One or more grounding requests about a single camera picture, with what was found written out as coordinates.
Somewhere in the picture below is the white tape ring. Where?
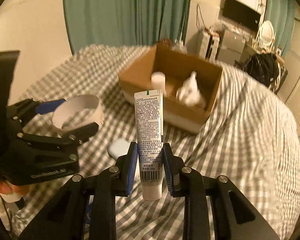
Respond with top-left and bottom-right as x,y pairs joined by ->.
51,94 -> 105,137

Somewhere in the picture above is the white cream tube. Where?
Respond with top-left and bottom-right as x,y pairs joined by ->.
134,89 -> 163,200

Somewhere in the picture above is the left hand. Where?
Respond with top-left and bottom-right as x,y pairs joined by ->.
0,180 -> 30,196

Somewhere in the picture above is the white earbuds case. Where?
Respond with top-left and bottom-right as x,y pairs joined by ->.
108,138 -> 130,160

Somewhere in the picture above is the checkered bed cover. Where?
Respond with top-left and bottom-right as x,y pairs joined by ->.
12,44 -> 300,239

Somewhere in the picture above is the white cylinder in box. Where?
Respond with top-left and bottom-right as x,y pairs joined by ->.
151,72 -> 166,90

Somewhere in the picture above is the white plush in box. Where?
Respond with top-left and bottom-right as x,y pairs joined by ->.
176,72 -> 206,108

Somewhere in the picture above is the cardboard box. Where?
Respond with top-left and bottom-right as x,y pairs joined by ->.
119,45 -> 223,134

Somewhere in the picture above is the green curtain left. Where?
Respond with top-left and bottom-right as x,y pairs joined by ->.
63,0 -> 190,53

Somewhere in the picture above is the green curtain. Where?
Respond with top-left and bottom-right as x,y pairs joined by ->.
264,0 -> 296,58
63,0 -> 190,53

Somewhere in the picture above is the black clothes pile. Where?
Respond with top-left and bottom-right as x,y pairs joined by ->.
242,53 -> 279,87

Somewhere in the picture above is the grey cabinet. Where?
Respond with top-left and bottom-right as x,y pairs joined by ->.
217,30 -> 245,66

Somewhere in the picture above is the white drawer unit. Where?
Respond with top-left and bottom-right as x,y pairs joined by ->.
198,30 -> 220,60

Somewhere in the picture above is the oval vanity mirror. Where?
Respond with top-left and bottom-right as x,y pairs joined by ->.
256,21 -> 276,52

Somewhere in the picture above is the green curtain right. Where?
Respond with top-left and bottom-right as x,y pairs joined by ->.
264,0 -> 296,58

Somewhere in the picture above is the black wall television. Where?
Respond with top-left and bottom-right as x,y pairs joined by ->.
222,0 -> 261,32

